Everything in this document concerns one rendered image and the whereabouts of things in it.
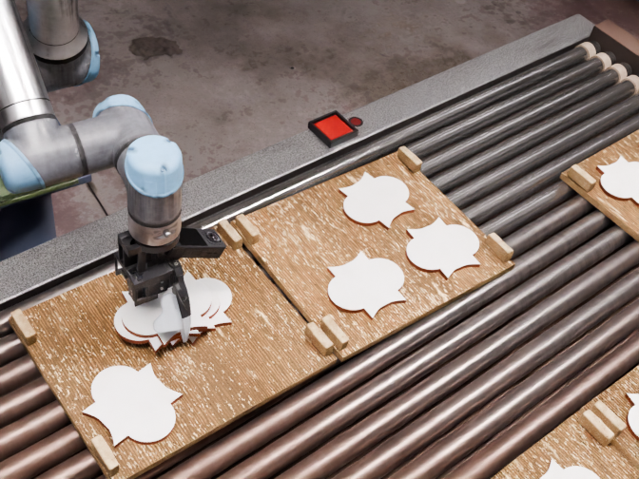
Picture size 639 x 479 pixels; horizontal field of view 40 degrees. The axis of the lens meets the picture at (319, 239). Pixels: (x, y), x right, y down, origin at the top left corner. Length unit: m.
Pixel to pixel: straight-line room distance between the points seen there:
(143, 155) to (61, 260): 0.47
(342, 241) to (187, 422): 0.47
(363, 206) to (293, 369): 0.39
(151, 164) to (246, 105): 2.18
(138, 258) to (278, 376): 0.31
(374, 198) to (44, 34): 0.67
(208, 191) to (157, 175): 0.55
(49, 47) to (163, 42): 1.97
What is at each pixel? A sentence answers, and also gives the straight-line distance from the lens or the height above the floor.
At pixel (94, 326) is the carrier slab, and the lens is 1.50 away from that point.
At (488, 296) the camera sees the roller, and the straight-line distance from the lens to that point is 1.67.
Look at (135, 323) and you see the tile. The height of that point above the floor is 0.98.
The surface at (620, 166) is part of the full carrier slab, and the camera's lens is 1.99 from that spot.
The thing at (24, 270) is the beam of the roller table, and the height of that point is 0.91.
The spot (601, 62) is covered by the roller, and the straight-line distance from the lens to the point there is 2.32.
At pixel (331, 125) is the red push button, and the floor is 0.93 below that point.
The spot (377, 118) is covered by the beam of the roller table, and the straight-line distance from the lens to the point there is 1.94.
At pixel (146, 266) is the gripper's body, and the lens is 1.34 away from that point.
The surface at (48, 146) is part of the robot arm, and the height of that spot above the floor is 1.30.
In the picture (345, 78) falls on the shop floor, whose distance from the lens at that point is 3.55.
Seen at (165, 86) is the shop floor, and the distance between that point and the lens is 3.41.
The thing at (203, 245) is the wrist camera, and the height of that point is 1.12.
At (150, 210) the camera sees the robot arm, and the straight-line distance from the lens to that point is 1.23.
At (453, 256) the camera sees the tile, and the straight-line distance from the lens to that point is 1.66.
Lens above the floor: 2.15
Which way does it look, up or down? 48 degrees down
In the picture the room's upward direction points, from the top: 11 degrees clockwise
